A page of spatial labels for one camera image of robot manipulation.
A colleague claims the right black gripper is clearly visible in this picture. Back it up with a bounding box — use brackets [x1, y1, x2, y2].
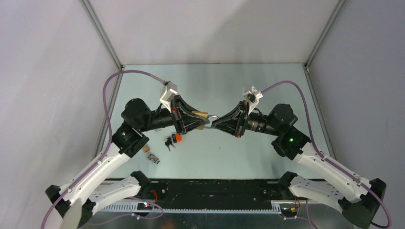
[209, 101, 278, 139]

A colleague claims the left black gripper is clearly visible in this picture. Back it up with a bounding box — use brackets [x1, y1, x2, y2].
[142, 95, 212, 135]

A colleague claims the large brass padlock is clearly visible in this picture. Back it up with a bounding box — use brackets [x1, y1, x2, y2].
[192, 111, 219, 130]

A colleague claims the orange black padlock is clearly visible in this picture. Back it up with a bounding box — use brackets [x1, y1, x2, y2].
[171, 133, 182, 143]

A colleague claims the black keys bunch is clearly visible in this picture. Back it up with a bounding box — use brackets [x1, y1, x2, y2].
[165, 137, 175, 151]

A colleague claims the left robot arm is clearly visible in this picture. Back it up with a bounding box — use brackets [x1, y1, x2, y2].
[45, 95, 210, 229]

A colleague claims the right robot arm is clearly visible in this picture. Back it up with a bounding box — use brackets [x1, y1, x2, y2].
[212, 101, 386, 229]

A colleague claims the small brass padlock closed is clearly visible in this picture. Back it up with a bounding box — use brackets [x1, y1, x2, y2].
[142, 145, 150, 153]

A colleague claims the left circuit board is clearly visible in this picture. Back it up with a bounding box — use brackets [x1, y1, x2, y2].
[137, 202, 154, 211]

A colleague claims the circuit board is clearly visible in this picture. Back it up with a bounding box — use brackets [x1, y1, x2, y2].
[281, 207, 299, 214]
[137, 202, 154, 211]

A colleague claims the right circuit board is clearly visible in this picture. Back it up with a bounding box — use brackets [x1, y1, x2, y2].
[281, 207, 299, 214]

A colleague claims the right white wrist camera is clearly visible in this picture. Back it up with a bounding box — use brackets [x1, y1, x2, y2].
[243, 85, 263, 115]

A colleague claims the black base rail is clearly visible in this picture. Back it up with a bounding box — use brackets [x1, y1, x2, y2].
[138, 179, 295, 211]

